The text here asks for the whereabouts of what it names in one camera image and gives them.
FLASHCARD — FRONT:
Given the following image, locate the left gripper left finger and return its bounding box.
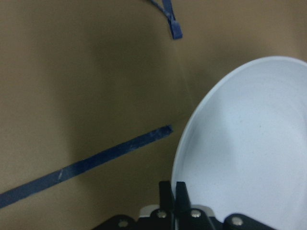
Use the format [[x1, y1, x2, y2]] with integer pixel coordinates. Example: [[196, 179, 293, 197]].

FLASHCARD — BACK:
[[159, 181, 175, 216]]

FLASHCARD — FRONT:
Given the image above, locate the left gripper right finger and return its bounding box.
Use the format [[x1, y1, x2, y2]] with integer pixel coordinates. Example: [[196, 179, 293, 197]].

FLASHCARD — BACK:
[[175, 182, 191, 213]]

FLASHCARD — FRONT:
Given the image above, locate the blue plate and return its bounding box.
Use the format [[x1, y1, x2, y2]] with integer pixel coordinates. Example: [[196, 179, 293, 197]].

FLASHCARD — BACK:
[[172, 56, 307, 230]]

